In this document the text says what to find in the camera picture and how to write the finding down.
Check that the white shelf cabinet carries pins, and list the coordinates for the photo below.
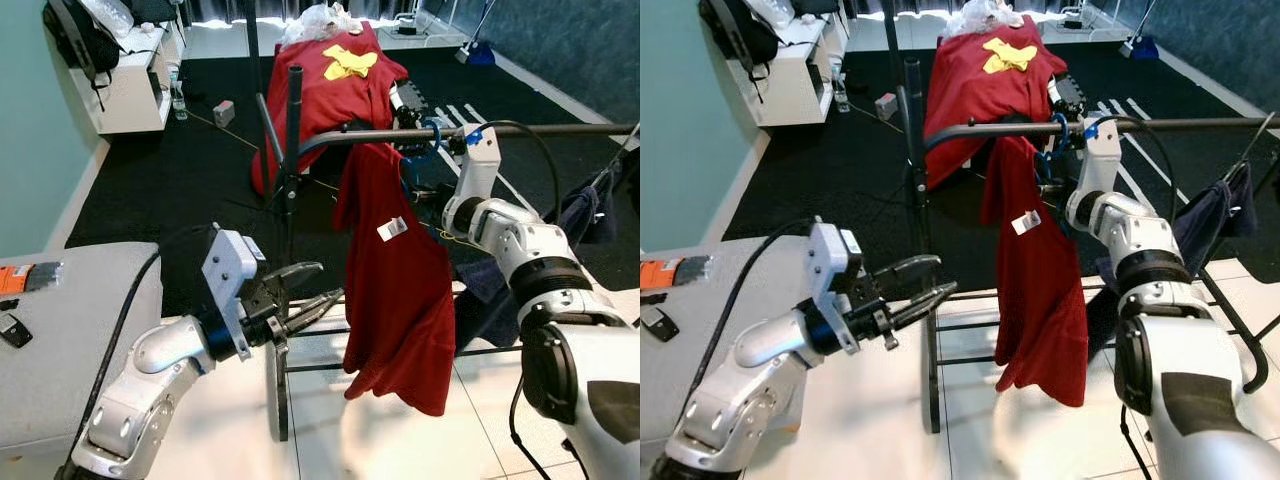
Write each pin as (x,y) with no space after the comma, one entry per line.
(795,85)
(130,90)

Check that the grey ottoman wooden feet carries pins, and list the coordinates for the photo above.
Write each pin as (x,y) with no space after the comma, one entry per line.
(70,340)
(680,380)

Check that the orange black flat item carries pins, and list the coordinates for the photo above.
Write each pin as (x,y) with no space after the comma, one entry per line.
(20,278)
(670,272)

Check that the navy t-shirt gold print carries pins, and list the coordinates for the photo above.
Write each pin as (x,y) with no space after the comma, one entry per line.
(1210,215)
(590,210)

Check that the red cloth yellow patch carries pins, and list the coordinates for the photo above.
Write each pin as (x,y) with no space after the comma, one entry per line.
(980,95)
(320,100)

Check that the white soft bag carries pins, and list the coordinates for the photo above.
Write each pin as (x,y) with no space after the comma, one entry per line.
(108,12)
(770,8)

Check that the clear plastic bottle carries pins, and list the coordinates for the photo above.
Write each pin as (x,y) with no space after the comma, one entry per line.
(840,90)
(178,95)

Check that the grey metal hanger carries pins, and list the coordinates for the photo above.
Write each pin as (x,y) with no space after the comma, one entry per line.
(617,165)
(1250,150)

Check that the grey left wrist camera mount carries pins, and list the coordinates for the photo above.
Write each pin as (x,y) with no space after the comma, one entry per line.
(828,260)
(228,265)

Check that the black metal clothes rack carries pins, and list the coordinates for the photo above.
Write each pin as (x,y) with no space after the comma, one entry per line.
(400,133)
(1020,127)

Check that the black backpack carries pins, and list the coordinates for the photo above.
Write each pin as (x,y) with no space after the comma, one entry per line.
(740,35)
(80,40)

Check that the red shirt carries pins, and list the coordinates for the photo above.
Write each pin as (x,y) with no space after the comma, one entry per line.
(1040,300)
(400,300)

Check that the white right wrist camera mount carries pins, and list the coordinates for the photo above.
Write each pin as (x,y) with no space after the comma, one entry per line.
(1100,155)
(483,160)

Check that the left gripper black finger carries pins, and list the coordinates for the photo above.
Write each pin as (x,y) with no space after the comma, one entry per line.
(930,303)
(910,268)
(315,310)
(295,275)

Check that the blue dustpan with broom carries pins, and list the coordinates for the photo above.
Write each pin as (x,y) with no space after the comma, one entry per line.
(478,50)
(1140,45)

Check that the dark curtain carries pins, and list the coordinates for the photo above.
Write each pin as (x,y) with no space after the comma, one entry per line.
(300,8)
(950,6)

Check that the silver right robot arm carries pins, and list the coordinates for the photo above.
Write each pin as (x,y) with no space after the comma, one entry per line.
(1150,250)
(530,250)

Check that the black stand pole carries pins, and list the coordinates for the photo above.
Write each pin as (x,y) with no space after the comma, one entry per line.
(912,110)
(293,110)

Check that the black machine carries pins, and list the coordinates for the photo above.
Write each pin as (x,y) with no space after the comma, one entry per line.
(410,100)
(1070,95)

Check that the small black item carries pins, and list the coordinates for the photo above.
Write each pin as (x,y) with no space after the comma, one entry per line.
(12,330)
(655,320)

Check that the small grey box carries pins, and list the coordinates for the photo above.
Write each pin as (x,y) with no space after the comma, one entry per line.
(886,105)
(223,112)

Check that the white crumpled plastic bag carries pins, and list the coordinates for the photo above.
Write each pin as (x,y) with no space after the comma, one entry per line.
(320,22)
(985,18)

